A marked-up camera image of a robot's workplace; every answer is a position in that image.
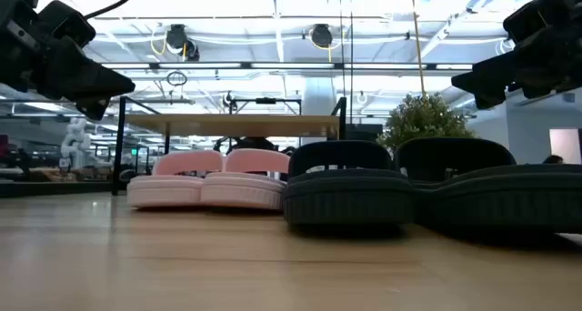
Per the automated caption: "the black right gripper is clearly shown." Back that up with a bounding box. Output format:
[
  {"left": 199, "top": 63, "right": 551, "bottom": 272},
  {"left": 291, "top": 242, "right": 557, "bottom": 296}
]
[{"left": 451, "top": 15, "right": 582, "bottom": 111}]

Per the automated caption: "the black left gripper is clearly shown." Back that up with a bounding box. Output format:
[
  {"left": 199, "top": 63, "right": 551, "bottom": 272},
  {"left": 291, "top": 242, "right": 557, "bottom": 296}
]
[{"left": 0, "top": 0, "right": 136, "bottom": 121}]

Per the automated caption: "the black slide sandal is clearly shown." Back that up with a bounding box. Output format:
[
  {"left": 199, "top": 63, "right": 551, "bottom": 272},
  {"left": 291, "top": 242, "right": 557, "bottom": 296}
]
[
  {"left": 394, "top": 136, "right": 582, "bottom": 235},
  {"left": 282, "top": 140, "right": 414, "bottom": 226}
]

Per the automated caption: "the pink slide sandal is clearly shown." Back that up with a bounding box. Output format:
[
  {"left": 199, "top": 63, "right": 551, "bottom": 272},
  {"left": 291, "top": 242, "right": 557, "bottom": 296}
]
[
  {"left": 126, "top": 149, "right": 224, "bottom": 209},
  {"left": 200, "top": 147, "right": 291, "bottom": 211}
]

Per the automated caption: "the wooden shelf with black legs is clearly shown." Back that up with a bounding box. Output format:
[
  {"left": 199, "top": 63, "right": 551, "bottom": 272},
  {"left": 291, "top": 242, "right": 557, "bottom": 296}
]
[{"left": 112, "top": 95, "right": 347, "bottom": 196}]

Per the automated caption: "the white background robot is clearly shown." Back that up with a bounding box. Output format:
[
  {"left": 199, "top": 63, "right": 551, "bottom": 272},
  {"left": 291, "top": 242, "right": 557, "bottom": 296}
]
[{"left": 60, "top": 117, "right": 93, "bottom": 171}]

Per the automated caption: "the small green potted plant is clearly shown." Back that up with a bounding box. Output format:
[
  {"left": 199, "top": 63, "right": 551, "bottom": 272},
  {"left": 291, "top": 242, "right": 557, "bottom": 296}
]
[{"left": 376, "top": 92, "right": 477, "bottom": 153}]

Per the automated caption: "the black perforated metal platform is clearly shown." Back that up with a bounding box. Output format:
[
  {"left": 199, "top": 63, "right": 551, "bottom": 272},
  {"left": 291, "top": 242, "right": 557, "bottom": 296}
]
[{"left": 345, "top": 123, "right": 385, "bottom": 144}]

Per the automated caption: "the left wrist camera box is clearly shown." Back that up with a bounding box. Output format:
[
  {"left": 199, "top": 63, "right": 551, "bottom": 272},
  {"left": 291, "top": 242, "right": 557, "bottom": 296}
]
[{"left": 38, "top": 0, "right": 96, "bottom": 48}]

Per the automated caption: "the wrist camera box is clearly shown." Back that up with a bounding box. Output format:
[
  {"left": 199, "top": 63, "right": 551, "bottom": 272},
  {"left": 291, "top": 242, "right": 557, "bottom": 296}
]
[
  {"left": 38, "top": 0, "right": 96, "bottom": 48},
  {"left": 502, "top": 0, "right": 569, "bottom": 44}
]

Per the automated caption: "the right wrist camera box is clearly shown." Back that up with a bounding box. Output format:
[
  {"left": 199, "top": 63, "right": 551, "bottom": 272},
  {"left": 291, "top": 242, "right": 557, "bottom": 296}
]
[{"left": 502, "top": 0, "right": 569, "bottom": 44}]

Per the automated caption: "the yellow hanging cable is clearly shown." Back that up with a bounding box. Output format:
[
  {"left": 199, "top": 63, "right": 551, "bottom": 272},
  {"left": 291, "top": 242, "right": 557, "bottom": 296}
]
[{"left": 410, "top": 0, "right": 428, "bottom": 101}]

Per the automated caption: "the black hanging cable loop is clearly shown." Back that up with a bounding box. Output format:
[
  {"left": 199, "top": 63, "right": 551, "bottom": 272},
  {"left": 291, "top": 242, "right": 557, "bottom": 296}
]
[{"left": 166, "top": 70, "right": 189, "bottom": 88}]

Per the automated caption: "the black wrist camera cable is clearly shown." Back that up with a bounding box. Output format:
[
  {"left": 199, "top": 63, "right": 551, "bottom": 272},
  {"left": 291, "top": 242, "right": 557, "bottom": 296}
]
[{"left": 83, "top": 0, "right": 144, "bottom": 21}]

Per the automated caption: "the black ceiling cable reel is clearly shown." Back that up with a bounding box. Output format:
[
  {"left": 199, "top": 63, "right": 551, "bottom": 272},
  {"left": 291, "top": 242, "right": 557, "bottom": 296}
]
[
  {"left": 165, "top": 23, "right": 201, "bottom": 62},
  {"left": 310, "top": 23, "right": 335, "bottom": 49}
]

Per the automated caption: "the black background rig frame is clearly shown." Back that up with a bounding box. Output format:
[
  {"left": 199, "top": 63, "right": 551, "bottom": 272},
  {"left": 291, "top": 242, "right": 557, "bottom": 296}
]
[{"left": 222, "top": 91, "right": 304, "bottom": 116}]

